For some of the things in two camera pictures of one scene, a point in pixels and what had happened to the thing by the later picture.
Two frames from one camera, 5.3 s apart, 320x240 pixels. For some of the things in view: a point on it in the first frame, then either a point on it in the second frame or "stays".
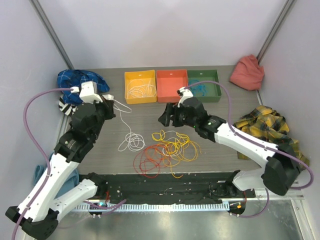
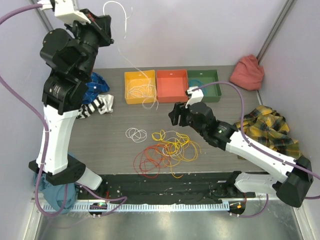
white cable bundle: (142, 88) → (144, 92)
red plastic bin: (168, 82) stays
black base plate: (217, 188) stays
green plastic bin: (205, 92) stays
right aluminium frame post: (262, 54) stays
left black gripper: (107, 105) → (100, 25)
